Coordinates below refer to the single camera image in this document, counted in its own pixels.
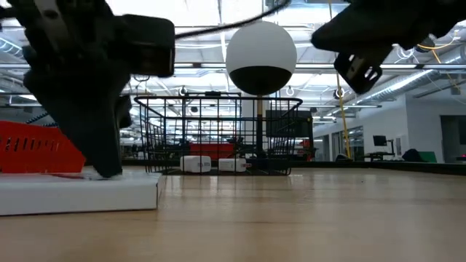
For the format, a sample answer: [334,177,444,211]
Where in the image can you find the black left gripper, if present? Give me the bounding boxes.
[7,0,133,130]

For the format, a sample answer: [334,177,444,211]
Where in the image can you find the white printed box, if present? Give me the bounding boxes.
[0,170,164,217]

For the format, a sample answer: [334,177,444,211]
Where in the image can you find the white charger cube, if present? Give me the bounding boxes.
[218,157,248,173]
[179,155,213,174]

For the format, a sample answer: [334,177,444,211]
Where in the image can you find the black wire basket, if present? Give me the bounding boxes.
[133,95,304,177]

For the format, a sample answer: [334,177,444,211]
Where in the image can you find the red plastic basket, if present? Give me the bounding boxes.
[0,119,87,175]

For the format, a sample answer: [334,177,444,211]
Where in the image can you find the red background cart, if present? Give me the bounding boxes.
[189,143,236,160]

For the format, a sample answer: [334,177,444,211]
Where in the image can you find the white globe table lamp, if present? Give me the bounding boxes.
[225,20,298,161]

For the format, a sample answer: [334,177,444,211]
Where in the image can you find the small black desk monitor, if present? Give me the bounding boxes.
[372,135,396,157]

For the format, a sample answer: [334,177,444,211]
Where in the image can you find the dark office chair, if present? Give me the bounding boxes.
[402,148,423,163]

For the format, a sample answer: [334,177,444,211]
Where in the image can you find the green background object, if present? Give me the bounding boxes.
[418,151,438,164]

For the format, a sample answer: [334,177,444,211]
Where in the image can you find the yellow hanging cable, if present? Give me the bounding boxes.
[331,50,352,159]

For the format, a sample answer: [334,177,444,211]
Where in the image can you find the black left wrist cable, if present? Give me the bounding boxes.
[173,0,292,39]

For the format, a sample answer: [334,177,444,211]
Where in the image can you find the large black wall screen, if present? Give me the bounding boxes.
[265,110,314,138]

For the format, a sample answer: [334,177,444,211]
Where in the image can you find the black aluminium table frame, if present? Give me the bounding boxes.
[122,159,466,177]

